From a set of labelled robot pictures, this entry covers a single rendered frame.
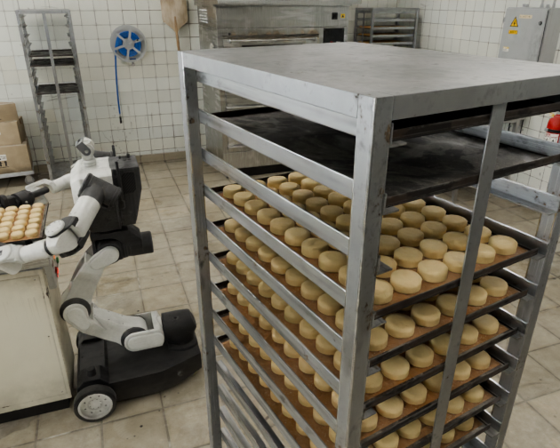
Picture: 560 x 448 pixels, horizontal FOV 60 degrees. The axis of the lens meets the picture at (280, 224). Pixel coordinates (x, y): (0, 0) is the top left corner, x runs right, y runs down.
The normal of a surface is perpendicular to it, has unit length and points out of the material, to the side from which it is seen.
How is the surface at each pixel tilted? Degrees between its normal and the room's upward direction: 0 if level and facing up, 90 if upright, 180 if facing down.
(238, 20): 90
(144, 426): 0
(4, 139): 93
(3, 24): 90
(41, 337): 90
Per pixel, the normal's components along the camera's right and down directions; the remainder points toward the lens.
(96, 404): 0.33, 0.40
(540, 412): 0.00, -0.91
